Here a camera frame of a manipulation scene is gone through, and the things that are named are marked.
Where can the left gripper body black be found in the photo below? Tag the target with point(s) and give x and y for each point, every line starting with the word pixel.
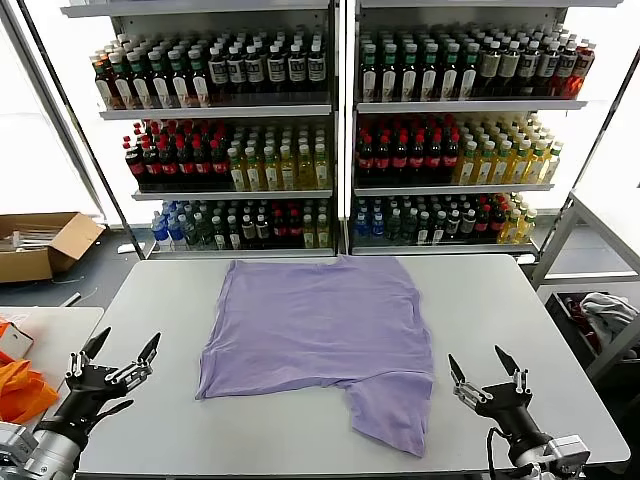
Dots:
pixel 85 400

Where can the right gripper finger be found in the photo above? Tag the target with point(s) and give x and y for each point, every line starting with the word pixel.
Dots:
pixel 511 367
pixel 460 382

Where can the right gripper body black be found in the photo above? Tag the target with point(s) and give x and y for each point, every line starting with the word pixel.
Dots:
pixel 510 410

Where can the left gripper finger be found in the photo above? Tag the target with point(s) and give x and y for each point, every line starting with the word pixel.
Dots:
pixel 92 345
pixel 142 362

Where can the purple t-shirt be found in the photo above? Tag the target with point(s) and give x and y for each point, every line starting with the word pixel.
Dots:
pixel 310 325

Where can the white floor strip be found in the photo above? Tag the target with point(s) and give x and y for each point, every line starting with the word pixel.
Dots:
pixel 70 299

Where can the black storage crate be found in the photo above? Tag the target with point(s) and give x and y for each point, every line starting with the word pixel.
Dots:
pixel 562 327

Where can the orange cloth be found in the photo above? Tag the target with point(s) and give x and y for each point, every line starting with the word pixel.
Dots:
pixel 20 395

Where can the white orange small box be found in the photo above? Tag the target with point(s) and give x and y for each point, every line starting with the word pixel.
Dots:
pixel 17 342

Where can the red garment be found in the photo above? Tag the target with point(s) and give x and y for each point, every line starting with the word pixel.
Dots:
pixel 576 312

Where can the open cardboard box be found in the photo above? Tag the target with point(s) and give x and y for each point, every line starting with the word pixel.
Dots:
pixel 30 265

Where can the small white floor object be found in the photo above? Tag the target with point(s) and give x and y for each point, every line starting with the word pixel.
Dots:
pixel 127 248

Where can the white grey garment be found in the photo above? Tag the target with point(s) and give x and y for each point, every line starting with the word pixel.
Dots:
pixel 605 312

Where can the white sticks bundle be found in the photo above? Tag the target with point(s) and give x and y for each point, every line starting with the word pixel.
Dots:
pixel 30 240

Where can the blue water bottle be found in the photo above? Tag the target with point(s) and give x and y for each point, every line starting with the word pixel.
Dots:
pixel 361 227
pixel 160 232
pixel 377 227
pixel 175 231

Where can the yellow juice bottle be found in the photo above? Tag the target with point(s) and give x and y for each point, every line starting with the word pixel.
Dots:
pixel 535 167
pixel 321 170
pixel 518 167
pixel 309 234
pixel 551 165
pixel 304 170
pixel 484 167
pixel 254 172
pixel 466 167
pixel 511 227
pixel 287 172
pixel 501 167
pixel 237 172
pixel 270 172
pixel 526 225
pixel 322 233

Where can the green tinted water bottle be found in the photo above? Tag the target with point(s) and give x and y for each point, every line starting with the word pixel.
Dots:
pixel 191 231
pixel 410 225
pixel 205 231
pixel 394 226

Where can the red cap cola bottle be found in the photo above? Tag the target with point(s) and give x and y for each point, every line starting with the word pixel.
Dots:
pixel 400 160
pixel 151 167
pixel 168 167
pixel 383 160
pixel 434 160
pixel 135 167
pixel 280 230
pixel 417 160
pixel 497 220
pixel 366 160
pixel 450 159
pixel 482 222
pixel 219 167
pixel 186 167
pixel 295 230
pixel 202 167

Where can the green cap tea bottle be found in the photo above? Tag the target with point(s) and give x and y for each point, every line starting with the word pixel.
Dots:
pixel 369 77
pixel 201 92
pixel 409 77
pixel 389 77
pixel 450 77
pixel 469 77
pixel 162 92
pixel 181 92
pixel 430 77
pixel 142 92
pixel 122 92

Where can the reddish tea bottle white label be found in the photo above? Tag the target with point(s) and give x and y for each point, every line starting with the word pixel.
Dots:
pixel 103 90

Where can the grey metal shelf unit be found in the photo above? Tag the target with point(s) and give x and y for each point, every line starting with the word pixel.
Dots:
pixel 215 112
pixel 470 106

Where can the dark drink bottle beige label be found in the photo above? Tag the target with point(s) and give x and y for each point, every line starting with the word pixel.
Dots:
pixel 490 70
pixel 509 70

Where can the dark drink bottle grey label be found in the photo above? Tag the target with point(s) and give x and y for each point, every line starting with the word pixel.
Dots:
pixel 565 70
pixel 527 70
pixel 235 70
pixel 217 70
pixel 254 69
pixel 316 67
pixel 546 70
pixel 275 69
pixel 296 68

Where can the red drink bottle white cap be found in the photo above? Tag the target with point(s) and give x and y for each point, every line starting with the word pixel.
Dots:
pixel 581 70

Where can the grey metal frame table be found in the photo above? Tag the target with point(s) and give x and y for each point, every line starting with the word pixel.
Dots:
pixel 585 278

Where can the thin dark metal post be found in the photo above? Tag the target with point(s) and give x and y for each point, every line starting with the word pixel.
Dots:
pixel 80 125
pixel 617 100

